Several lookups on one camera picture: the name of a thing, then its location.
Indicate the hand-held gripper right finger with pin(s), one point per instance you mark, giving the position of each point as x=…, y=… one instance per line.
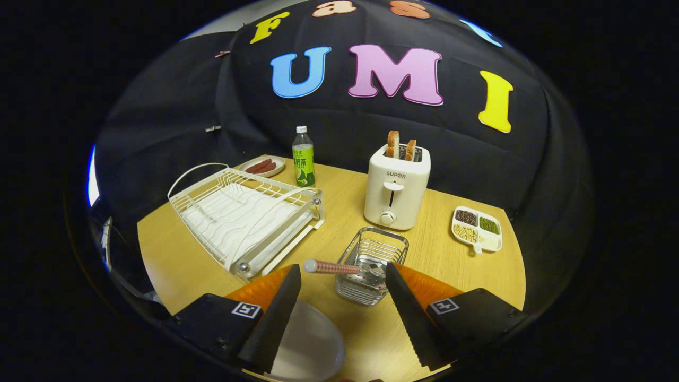
x=408, y=313

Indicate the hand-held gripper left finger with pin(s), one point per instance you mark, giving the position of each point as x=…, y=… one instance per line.
x=273, y=318

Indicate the grey round plate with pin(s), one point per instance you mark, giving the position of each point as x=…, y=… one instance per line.
x=313, y=345

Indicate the white divided dish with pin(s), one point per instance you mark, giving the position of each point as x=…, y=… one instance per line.
x=490, y=244

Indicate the small beige plate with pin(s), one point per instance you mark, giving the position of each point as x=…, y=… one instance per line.
x=278, y=161

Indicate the pile of yellow beans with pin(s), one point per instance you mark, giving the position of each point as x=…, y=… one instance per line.
x=465, y=233

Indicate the pile of dark beans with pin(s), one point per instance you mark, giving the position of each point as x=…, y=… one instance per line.
x=466, y=217

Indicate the white toaster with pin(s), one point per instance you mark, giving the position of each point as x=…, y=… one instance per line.
x=395, y=201

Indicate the pile of green beans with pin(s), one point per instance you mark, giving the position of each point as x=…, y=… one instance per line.
x=489, y=225

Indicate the red meat piece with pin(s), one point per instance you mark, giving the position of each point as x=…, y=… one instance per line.
x=257, y=166
x=267, y=168

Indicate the green label drink bottle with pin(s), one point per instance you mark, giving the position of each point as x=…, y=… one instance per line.
x=304, y=164

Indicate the toast slice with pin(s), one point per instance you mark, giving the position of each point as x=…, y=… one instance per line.
x=410, y=150
x=393, y=144

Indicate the black backdrop cloth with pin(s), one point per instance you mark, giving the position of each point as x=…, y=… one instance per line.
x=424, y=138

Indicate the white device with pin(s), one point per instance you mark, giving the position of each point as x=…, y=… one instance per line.
x=107, y=244

